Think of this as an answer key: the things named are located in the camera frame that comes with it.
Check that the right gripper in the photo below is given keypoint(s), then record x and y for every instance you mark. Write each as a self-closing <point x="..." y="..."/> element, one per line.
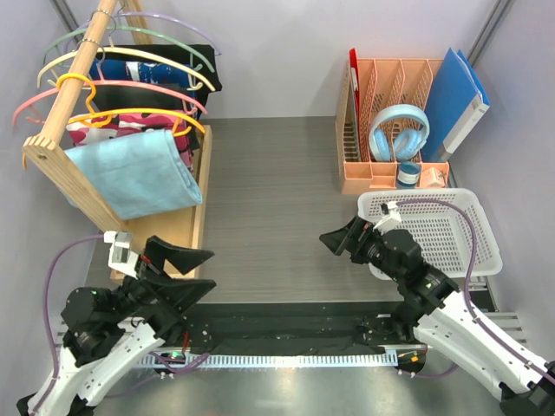
<point x="339" y="239"/>

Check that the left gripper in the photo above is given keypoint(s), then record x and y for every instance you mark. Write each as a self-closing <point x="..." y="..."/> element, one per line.
<point x="179" y="294"/>

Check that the light blue trousers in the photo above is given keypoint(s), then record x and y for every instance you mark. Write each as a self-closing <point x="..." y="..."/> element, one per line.
<point x="138" y="175"/>

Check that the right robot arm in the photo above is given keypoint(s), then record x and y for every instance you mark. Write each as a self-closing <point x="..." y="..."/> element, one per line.
<point x="443" y="317"/>

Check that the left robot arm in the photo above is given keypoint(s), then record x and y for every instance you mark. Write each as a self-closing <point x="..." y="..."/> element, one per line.
<point x="108" y="331"/>

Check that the pink camouflage trousers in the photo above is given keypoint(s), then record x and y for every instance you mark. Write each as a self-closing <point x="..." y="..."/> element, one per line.
<point x="126" y="124"/>

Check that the dark grey trousers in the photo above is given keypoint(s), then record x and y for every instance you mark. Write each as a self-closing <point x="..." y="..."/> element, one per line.
<point x="115" y="97"/>

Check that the cream plastic hanger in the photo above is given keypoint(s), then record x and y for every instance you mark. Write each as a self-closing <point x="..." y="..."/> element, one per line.
<point x="133" y="53"/>

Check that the pink plastic hanger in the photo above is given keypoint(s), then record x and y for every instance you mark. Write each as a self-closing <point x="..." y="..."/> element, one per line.
<point x="124" y="94"/>

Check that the blue patterned trousers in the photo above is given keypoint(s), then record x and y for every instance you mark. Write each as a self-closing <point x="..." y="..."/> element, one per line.
<point x="152" y="73"/>

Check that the black trousers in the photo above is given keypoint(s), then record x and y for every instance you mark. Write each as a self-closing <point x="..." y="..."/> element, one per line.
<point x="175" y="53"/>

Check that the green plastic hanger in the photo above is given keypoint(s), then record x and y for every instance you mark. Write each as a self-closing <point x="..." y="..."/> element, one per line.
<point x="82" y="30"/>

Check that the purple plastic hanger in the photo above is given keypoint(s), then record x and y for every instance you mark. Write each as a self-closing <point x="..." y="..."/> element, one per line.
<point x="171" y="19"/>

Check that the wooden clothes rack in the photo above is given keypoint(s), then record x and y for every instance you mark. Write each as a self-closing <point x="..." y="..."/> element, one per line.
<point x="183" y="227"/>

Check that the blue white small jar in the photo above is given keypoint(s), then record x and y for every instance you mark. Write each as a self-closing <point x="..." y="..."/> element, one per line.
<point x="408" y="175"/>

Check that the white plastic basket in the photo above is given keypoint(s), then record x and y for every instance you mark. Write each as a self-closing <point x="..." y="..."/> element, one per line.
<point x="446" y="223"/>

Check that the light blue headphones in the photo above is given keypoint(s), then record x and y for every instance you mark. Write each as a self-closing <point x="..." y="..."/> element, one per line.
<point x="398" y="132"/>

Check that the orange desk file organizer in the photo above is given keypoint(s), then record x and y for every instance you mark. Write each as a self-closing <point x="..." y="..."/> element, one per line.
<point x="369" y="151"/>

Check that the blue folder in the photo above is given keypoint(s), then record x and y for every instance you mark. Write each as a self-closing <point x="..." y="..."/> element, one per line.
<point x="456" y="102"/>

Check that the red folder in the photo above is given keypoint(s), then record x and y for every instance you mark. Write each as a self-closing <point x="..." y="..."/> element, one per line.
<point x="353" y="70"/>

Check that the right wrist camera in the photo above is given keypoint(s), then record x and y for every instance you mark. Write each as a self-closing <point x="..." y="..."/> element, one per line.
<point x="390" y="219"/>

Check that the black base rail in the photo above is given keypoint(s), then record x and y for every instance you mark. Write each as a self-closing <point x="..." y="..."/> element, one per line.
<point x="298" y="329"/>

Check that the white slotted cable duct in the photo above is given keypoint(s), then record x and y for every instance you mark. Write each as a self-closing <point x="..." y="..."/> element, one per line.
<point x="387" y="359"/>

